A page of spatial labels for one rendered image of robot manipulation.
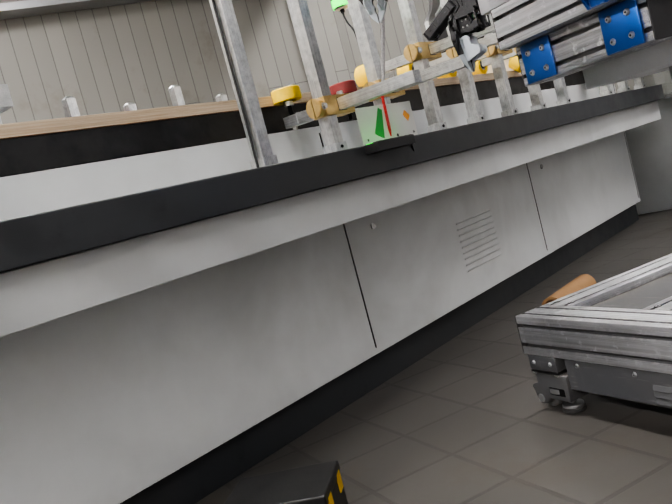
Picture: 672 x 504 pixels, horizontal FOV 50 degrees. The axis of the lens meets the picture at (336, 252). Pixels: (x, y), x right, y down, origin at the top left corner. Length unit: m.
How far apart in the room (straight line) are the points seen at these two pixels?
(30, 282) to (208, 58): 5.74
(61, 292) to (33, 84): 5.34
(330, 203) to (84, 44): 5.12
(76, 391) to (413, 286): 1.20
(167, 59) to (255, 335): 5.18
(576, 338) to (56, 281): 1.01
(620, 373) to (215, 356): 0.90
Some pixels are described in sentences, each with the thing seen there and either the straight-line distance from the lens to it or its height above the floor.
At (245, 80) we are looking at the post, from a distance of 1.68.
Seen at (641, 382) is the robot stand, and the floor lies 0.11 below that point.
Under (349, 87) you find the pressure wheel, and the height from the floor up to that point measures 0.88.
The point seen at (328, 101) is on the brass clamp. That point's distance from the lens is 1.85.
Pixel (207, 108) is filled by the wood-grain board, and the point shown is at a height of 0.89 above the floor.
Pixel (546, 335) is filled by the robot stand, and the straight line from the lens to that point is 1.64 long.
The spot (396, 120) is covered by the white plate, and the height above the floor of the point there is 0.75.
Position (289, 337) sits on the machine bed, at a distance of 1.93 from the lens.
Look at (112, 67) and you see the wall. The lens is 6.74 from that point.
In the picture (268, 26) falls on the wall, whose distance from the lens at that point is 7.24.
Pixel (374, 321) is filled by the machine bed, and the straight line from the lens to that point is 2.20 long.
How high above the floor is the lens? 0.62
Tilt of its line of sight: 5 degrees down
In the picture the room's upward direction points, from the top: 15 degrees counter-clockwise
